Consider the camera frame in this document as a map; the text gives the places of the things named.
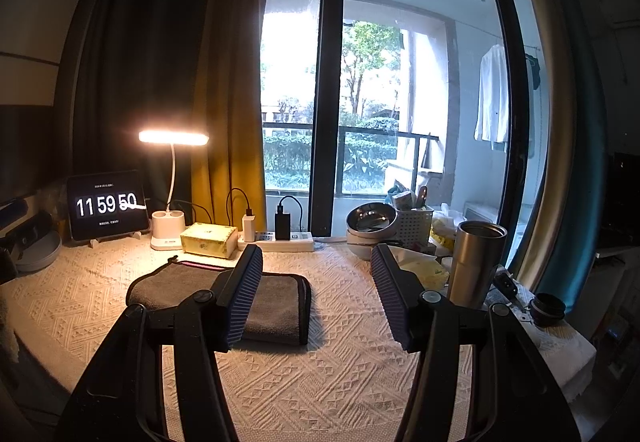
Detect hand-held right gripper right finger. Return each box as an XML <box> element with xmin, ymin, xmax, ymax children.
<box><xmin>370</xmin><ymin>243</ymin><xmax>582</xmax><ymax>442</ymax></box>

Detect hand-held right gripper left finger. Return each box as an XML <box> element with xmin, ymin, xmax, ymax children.
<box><xmin>54</xmin><ymin>243</ymin><xmax>264</xmax><ymax>442</ymax></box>

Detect grey towel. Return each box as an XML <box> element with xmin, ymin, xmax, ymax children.
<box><xmin>125</xmin><ymin>256</ymin><xmax>312</xmax><ymax>347</ymax></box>

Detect yellow cloth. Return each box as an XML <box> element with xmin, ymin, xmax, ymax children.
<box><xmin>395</xmin><ymin>252</ymin><xmax>453</xmax><ymax>294</ymax></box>

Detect stacked metal bowls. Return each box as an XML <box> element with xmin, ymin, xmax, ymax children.
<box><xmin>346</xmin><ymin>228</ymin><xmax>401</xmax><ymax>262</ymax></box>

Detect yellow tissue pack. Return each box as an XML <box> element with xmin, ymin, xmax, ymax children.
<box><xmin>179</xmin><ymin>222</ymin><xmax>239</xmax><ymax>259</ymax></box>

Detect white power strip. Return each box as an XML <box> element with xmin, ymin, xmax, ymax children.
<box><xmin>237</xmin><ymin>231</ymin><xmax>315</xmax><ymax>253</ymax></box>

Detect white plastic basket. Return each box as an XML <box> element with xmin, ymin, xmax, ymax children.
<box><xmin>393</xmin><ymin>205</ymin><xmax>434</xmax><ymax>245</ymax></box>

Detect stainless steel bowl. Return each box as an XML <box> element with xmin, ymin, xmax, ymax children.
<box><xmin>346</xmin><ymin>203</ymin><xmax>399</xmax><ymax>237</ymax></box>

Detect black charger plug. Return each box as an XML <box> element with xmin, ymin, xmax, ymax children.
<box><xmin>274</xmin><ymin>205</ymin><xmax>292</xmax><ymax>241</ymax></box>

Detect stainless steel tumbler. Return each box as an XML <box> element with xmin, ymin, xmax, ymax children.
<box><xmin>445</xmin><ymin>221</ymin><xmax>509</xmax><ymax>309</ymax></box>

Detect white patterned tablecloth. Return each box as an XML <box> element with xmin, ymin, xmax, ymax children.
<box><xmin>0</xmin><ymin>233</ymin><xmax>597</xmax><ymax>442</ymax></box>

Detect white desk lamp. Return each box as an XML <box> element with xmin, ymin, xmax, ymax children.
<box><xmin>138</xmin><ymin>129</ymin><xmax>209</xmax><ymax>251</ymax></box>

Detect black tumbler lid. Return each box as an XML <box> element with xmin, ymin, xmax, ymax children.
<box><xmin>530</xmin><ymin>292</ymin><xmax>567</xmax><ymax>327</ymax></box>

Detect tablet clock display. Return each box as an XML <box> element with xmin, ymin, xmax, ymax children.
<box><xmin>66</xmin><ymin>169</ymin><xmax>151</xmax><ymax>242</ymax></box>

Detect yellow curtain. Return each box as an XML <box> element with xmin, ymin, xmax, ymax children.
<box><xmin>190</xmin><ymin>0</ymin><xmax>281</xmax><ymax>234</ymax></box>

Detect grey round bowl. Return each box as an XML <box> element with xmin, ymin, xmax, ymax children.
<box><xmin>11</xmin><ymin>228</ymin><xmax>63</xmax><ymax>273</ymax></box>

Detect hanging white shirt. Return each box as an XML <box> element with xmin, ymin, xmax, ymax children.
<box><xmin>473</xmin><ymin>43</ymin><xmax>511</xmax><ymax>153</ymax></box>

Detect teal curtain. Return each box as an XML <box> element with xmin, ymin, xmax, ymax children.
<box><xmin>530</xmin><ymin>0</ymin><xmax>612</xmax><ymax>295</ymax></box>

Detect dark curtain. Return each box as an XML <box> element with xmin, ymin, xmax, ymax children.
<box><xmin>55</xmin><ymin>0</ymin><xmax>236</xmax><ymax>223</ymax></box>

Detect black window frame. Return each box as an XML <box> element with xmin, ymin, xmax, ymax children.
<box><xmin>307</xmin><ymin>0</ymin><xmax>531</xmax><ymax>275</ymax></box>

